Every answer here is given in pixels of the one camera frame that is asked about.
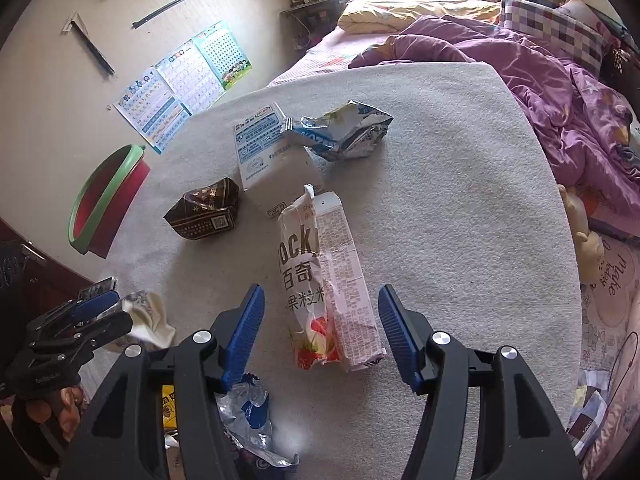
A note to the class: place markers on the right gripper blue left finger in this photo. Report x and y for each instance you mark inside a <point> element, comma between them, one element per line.
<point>238,329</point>

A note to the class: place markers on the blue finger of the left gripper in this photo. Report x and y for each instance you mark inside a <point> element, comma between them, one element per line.
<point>95,302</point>

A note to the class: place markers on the middle learning poster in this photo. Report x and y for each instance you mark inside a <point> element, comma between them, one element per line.
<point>190,77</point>

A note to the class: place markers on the dark brown box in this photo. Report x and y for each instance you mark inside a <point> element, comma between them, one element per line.
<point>205,212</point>

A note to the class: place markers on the left learning poster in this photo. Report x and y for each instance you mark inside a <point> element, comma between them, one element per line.
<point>153,109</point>

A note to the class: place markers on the silver blue foil wrapper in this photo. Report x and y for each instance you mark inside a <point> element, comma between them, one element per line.
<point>245,414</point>

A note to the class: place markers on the black wall rail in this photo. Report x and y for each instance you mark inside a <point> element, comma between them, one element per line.
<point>155,13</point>

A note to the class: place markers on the purple quilt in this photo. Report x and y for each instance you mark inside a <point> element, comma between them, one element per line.
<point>583,126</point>

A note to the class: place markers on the red bin with green rim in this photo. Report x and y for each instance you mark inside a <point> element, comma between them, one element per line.
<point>104,200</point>

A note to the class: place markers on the pink pillow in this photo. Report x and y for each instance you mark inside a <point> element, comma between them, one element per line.
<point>582,13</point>

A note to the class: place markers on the checkered pillow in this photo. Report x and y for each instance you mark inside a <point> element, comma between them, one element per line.
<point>583,44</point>

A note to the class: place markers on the pink bed sheet mattress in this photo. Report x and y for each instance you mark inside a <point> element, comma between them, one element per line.
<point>332,54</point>

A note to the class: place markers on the white tissue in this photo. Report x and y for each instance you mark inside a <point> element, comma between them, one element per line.
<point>150,327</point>

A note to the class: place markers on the dark side table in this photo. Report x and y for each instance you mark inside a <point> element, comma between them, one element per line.
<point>311,22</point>

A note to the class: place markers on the pink white snack box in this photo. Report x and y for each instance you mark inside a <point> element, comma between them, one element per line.
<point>330,315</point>

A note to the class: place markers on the right green learning poster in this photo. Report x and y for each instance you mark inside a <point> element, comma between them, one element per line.
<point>222,54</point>

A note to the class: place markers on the yellow blanket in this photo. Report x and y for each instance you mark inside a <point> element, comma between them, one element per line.
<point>362,17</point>

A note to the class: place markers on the blue white wrapper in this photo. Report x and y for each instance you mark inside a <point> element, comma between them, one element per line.
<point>352,131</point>

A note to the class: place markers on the dark wooden door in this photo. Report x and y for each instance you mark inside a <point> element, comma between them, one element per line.
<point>32,283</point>

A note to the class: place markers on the white blue milk carton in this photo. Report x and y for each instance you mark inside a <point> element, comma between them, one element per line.
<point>273,168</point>

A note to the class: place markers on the person left hand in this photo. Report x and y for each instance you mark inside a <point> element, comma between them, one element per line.
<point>64,405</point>

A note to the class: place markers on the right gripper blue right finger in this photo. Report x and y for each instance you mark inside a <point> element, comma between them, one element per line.
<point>405,342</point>

